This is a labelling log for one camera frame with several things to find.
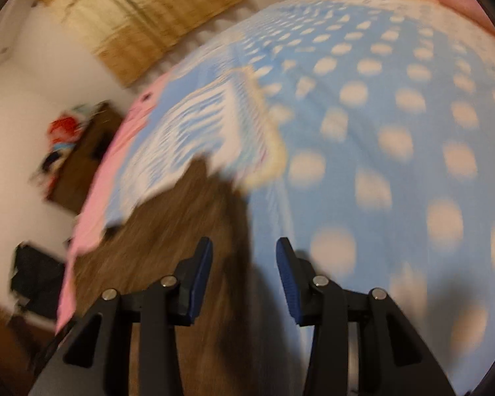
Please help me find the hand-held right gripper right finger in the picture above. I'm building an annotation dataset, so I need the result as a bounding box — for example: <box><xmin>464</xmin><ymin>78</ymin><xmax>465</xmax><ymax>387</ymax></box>
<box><xmin>276</xmin><ymin>237</ymin><xmax>458</xmax><ymax>396</ymax></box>

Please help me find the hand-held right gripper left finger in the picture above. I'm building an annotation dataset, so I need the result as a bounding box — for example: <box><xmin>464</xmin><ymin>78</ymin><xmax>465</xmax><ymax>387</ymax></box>
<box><xmin>27</xmin><ymin>237</ymin><xmax>214</xmax><ymax>396</ymax></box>

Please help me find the brown knit sweater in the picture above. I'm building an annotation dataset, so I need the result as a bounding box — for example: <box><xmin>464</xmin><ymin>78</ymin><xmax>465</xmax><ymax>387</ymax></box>
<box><xmin>72</xmin><ymin>154</ymin><xmax>314</xmax><ymax>396</ymax></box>

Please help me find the black bag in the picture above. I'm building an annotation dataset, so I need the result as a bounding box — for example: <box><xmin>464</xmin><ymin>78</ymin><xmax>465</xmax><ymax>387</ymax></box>
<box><xmin>10</xmin><ymin>243</ymin><xmax>67</xmax><ymax>318</ymax></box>

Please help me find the brown wooden desk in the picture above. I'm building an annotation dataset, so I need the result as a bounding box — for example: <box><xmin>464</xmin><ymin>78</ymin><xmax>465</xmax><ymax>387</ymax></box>
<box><xmin>49</xmin><ymin>101</ymin><xmax>126</xmax><ymax>215</ymax></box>

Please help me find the blue polka dot bedsheet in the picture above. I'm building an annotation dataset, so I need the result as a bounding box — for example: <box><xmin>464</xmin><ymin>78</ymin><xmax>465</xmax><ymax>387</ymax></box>
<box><xmin>55</xmin><ymin>0</ymin><xmax>495</xmax><ymax>396</ymax></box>

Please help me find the red gift box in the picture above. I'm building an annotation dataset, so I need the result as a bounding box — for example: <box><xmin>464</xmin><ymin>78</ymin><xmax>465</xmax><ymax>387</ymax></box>
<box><xmin>47</xmin><ymin>115</ymin><xmax>79</xmax><ymax>145</ymax></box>

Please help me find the beige patterned window curtain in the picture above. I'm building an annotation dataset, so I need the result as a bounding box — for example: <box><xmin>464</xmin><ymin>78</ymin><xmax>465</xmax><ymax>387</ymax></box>
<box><xmin>35</xmin><ymin>0</ymin><xmax>248</xmax><ymax>88</ymax></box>

